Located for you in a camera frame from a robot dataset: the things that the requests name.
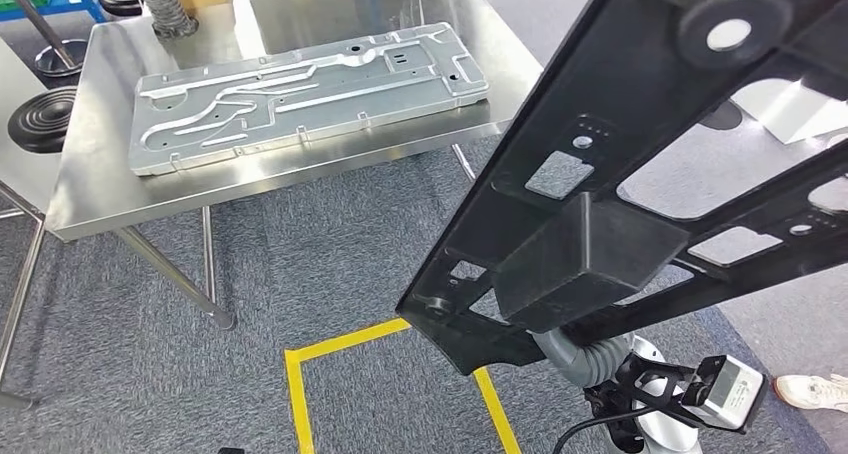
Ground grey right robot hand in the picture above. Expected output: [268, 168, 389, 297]
[533, 330, 586, 387]

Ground black plastic panel part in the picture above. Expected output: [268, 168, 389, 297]
[396, 0, 848, 377]

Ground stainless steel workbench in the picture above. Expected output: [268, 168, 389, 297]
[44, 0, 545, 331]

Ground person's white shoe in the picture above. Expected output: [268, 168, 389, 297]
[773, 373, 848, 414]

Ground grey machined metal plate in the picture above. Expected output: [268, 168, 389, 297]
[127, 22, 490, 177]

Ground dark metal cylinder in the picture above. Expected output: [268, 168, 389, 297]
[132, 0, 200, 40]

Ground steel pole round base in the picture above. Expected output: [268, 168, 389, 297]
[0, 0, 91, 79]

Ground black cable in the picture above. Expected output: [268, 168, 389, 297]
[551, 407, 654, 454]

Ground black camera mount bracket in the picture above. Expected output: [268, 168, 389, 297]
[586, 354, 713, 431]

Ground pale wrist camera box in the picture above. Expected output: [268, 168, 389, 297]
[692, 354, 770, 434]

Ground black stanchion post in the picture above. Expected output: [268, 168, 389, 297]
[698, 99, 745, 132]

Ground steel frame stand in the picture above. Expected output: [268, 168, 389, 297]
[0, 182, 48, 409]

